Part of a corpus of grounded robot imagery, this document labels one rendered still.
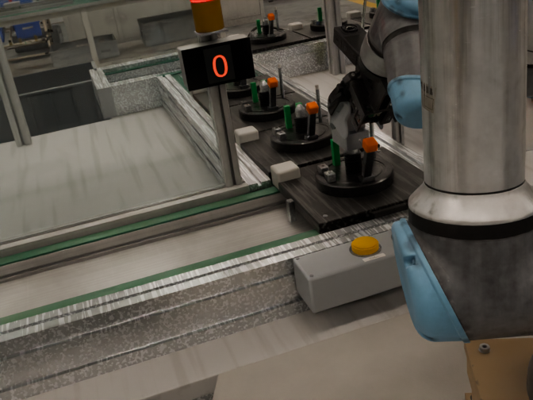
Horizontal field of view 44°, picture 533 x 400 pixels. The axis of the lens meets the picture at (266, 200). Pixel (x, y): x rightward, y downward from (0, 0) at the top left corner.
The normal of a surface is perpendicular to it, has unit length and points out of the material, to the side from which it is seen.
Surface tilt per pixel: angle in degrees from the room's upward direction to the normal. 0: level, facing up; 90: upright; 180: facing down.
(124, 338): 90
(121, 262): 0
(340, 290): 90
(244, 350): 0
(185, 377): 0
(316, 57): 90
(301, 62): 90
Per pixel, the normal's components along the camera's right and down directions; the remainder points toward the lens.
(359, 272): 0.31, 0.36
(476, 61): -0.24, 0.33
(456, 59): -0.49, 0.32
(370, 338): -0.14, -0.90
